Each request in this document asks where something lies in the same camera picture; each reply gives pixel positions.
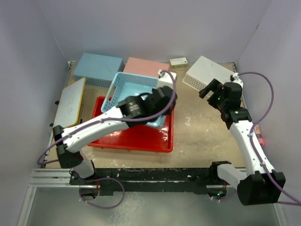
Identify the white perforated basket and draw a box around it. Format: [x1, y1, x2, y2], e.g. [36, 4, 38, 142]
[182, 56, 234, 91]

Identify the pink perforated basket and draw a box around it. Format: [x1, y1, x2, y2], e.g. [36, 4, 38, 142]
[123, 57, 170, 77]

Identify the light blue perforated basket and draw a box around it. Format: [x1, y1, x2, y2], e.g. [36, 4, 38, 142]
[73, 53, 125, 89]

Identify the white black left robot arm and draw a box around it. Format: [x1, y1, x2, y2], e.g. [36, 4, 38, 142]
[53, 86, 177, 185]

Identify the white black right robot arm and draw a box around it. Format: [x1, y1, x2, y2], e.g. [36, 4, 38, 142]
[199, 79, 285, 206]

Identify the small white green box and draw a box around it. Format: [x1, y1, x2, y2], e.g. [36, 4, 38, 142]
[169, 57, 188, 68]

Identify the pink capped bottle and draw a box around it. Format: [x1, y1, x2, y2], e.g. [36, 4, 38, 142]
[254, 124, 265, 147]

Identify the red plastic tray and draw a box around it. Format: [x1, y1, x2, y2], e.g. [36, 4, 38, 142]
[87, 96, 175, 153]

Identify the yellow framed whiteboard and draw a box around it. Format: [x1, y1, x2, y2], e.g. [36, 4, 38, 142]
[52, 78, 86, 128]

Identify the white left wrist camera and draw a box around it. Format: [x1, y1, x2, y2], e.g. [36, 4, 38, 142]
[156, 70, 177, 90]

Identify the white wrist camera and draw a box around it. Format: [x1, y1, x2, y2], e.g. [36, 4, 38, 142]
[230, 73, 243, 87]
[156, 70, 177, 90]

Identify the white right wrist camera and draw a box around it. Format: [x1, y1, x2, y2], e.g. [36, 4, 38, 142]
[230, 73, 243, 87]

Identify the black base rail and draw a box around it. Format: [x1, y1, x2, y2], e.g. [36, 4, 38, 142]
[70, 168, 225, 196]

